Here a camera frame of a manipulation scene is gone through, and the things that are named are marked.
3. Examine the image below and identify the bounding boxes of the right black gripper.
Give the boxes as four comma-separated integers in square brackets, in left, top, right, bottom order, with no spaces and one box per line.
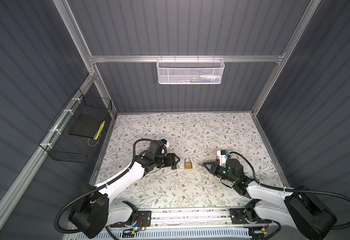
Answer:
[203,161,236,185]

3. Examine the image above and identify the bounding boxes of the brass padlock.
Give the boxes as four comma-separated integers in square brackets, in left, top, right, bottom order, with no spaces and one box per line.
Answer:
[185,157,193,170]

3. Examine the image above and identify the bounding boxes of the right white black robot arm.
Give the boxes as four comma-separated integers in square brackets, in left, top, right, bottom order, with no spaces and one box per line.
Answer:
[202,159,337,240]

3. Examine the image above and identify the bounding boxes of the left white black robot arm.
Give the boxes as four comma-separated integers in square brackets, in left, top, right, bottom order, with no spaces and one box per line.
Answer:
[68,151,180,239]

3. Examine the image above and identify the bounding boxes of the yellow marker pen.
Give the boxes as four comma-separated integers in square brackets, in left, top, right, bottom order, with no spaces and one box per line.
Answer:
[93,121,105,140]

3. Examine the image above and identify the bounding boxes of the items in white basket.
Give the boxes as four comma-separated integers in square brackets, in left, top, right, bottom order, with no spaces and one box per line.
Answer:
[180,75,222,84]

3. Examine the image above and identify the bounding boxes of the black flat box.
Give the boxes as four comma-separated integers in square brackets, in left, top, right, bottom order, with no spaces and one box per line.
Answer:
[68,114,104,138]

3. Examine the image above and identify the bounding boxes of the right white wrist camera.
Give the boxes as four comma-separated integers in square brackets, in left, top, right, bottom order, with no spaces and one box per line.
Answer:
[216,150,230,167]

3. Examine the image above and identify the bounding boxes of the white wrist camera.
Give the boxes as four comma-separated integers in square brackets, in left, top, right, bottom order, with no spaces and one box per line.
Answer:
[216,150,230,167]
[148,139,169,157]

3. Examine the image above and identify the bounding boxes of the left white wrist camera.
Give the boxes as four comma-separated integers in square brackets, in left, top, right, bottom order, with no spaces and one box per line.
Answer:
[148,139,169,157]

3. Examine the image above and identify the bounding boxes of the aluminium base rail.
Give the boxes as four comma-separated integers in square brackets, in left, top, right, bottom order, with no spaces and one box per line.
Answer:
[71,205,311,229]

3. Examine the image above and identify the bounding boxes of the white perforated cable duct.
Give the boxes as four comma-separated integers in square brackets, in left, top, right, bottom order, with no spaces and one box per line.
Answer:
[111,227,253,240]

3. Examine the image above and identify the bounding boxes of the right black corrugated cable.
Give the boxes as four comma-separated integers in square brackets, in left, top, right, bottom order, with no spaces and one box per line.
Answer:
[228,150,350,230]

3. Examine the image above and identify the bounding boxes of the black corrugated cable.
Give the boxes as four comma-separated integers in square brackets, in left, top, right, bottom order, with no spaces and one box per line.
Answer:
[54,138,154,235]
[228,150,350,230]

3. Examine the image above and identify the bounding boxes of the white wire mesh basket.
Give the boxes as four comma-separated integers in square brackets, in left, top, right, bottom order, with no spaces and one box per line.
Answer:
[156,58,225,85]

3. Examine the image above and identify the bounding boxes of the black wire basket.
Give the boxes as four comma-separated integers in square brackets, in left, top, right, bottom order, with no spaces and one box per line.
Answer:
[39,91,113,164]

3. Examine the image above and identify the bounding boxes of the left black corrugated cable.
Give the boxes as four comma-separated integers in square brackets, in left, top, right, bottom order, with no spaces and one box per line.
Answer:
[54,138,154,235]

